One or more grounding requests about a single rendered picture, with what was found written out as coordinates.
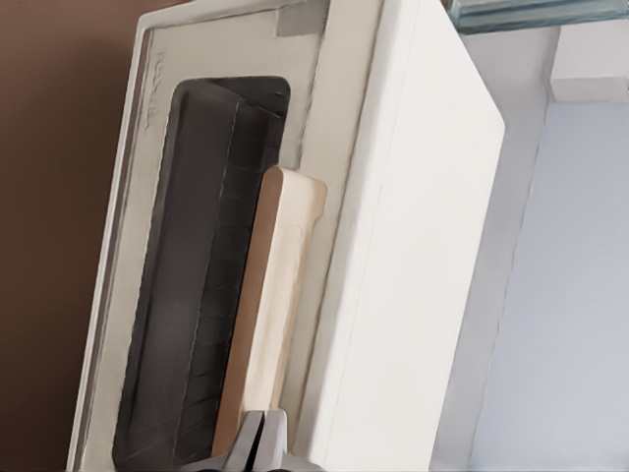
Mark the white oven door dark window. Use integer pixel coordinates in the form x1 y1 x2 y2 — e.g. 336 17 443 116
65 0 385 472

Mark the white oven body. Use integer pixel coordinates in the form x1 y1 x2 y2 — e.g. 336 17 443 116
292 0 508 472

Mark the pale wooden oven door handle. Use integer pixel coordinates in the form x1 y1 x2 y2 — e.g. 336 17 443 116
210 165 328 457

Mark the silver frame post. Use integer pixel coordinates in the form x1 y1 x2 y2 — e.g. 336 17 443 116
445 0 629 35

